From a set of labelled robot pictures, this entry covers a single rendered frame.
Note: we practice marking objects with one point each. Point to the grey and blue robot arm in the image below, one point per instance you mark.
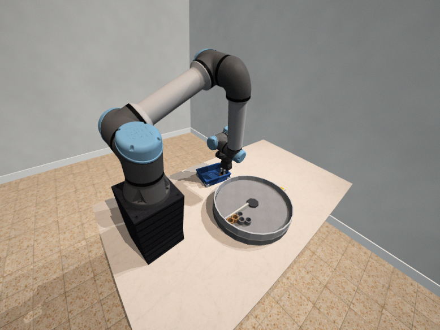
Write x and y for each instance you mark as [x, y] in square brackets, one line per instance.
[130, 133]

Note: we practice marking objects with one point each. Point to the blue plastic crate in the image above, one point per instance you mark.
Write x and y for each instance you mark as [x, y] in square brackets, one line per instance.
[209, 175]

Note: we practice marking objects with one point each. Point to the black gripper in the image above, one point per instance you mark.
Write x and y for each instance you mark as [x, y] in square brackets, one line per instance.
[226, 162]

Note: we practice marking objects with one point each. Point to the grey round turntable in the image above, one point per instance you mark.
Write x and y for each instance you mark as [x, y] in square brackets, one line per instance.
[264, 201]

